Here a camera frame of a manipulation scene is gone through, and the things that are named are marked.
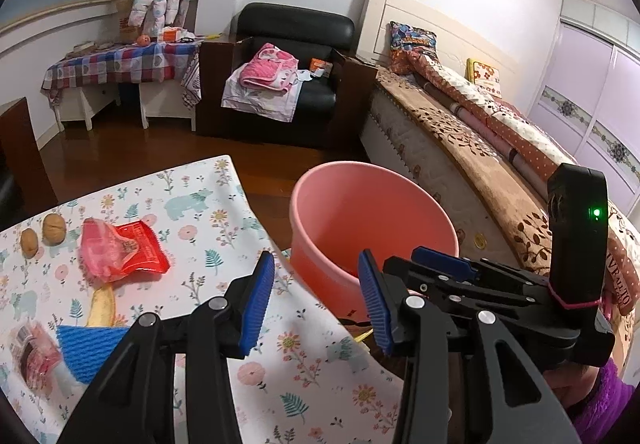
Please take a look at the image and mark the right hand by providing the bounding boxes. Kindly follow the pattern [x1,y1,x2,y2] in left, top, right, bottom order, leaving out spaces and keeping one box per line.
[542,363,599,408]

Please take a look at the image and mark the blue foam net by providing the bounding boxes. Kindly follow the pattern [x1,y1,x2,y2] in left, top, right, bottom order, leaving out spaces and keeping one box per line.
[56,325,128,384]

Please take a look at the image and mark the bed with brown blanket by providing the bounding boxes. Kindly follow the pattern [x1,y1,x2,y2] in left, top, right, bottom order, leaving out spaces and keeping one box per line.
[360,58,640,375]

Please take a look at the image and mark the purple fleece sleeve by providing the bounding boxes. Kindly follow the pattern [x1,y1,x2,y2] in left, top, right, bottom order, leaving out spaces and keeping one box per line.
[566,360,639,443]

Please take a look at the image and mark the orange peel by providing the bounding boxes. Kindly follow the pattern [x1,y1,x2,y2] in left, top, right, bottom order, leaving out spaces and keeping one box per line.
[86,283,116,328]

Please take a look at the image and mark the clear pink snack package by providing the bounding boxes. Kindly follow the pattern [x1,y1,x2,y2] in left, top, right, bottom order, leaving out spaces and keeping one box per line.
[10,320,62,393]

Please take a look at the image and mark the black tracker with green light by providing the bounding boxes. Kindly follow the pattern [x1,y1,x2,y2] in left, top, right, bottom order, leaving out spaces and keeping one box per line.
[547,163,608,311]

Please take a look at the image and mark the pink plastic basin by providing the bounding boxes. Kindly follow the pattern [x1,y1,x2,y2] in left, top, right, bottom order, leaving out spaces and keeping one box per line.
[290,161,459,323]

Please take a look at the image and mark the floral bear tablecloth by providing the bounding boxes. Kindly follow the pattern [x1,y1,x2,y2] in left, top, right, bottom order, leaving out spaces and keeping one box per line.
[1,156,402,443]

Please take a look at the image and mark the rolled floral quilt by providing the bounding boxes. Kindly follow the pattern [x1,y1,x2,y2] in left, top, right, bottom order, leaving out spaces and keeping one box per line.
[407,52,576,181]

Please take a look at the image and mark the red snack wrapper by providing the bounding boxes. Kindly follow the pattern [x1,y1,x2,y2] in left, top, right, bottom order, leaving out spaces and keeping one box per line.
[79,217,170,282]

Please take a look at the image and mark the yellow floral pillow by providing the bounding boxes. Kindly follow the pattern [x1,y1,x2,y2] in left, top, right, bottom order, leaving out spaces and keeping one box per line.
[465,58,501,98]

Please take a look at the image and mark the walnut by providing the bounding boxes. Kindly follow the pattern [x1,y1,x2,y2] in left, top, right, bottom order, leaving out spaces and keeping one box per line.
[42,213,67,245]
[20,228,39,259]

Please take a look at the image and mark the black leather armchair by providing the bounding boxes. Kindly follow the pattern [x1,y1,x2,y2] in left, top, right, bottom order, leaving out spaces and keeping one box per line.
[194,3,376,149]

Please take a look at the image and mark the lilac wardrobe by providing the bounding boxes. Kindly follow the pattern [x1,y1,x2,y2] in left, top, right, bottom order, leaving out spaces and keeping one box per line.
[529,0,639,215]

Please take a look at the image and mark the colourful cartoon pillow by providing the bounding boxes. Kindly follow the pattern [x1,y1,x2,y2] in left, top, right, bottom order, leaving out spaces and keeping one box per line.
[390,21,439,75]

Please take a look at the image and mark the orange box on armchair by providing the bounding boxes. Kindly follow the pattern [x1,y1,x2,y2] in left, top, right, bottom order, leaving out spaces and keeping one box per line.
[309,58,333,78]

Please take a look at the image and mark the dark wooden side cabinet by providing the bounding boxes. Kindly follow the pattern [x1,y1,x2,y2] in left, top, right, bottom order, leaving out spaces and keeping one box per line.
[0,97,58,229]

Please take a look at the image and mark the white pink blanket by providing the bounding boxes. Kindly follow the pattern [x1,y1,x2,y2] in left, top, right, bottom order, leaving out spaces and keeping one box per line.
[221,69,312,123]

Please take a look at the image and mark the pink folded clothes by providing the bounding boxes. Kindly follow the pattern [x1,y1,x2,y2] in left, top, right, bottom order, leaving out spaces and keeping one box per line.
[239,43,298,94]

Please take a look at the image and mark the white wooden headboard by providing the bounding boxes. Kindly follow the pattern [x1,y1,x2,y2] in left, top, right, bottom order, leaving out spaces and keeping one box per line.
[356,0,520,101]

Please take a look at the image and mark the white desk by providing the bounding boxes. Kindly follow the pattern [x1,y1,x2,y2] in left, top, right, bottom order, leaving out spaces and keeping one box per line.
[53,80,196,132]

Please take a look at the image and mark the plaid tablecloth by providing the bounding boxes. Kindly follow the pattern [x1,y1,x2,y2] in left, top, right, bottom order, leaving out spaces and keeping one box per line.
[41,42,200,107]

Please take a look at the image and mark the small orange fruit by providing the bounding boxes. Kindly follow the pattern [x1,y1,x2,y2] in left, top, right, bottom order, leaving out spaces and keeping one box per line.
[137,34,151,47]

